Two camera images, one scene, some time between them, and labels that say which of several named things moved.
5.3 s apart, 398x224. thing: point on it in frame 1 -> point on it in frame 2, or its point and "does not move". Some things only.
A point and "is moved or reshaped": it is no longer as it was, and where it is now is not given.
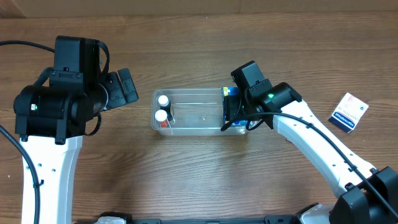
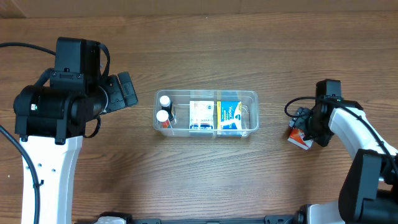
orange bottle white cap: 161,116 does not move
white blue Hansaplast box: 348,112 is moved or reshaped
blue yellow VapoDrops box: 227,91 is moved or reshaped
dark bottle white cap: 165,104 does not move
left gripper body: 123,96 does not move
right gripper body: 235,107 -> 301,122
